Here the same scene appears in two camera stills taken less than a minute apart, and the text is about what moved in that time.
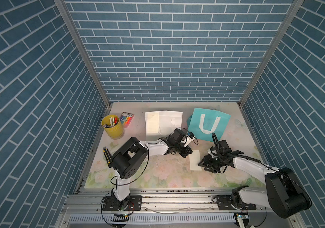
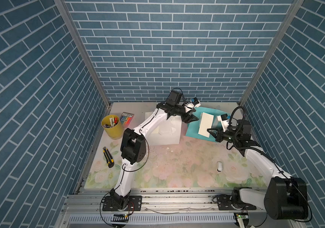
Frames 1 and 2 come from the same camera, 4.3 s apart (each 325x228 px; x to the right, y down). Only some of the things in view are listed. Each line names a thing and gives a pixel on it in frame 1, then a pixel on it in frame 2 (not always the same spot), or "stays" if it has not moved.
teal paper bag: [203, 122] stays
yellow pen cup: [112, 125] stays
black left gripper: [186, 152] to [186, 119]
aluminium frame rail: [165, 208] stays
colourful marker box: [126, 119] stays
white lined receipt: [195, 160] to [206, 123]
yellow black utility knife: [106, 153] stays
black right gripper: [206, 160] to [218, 136]
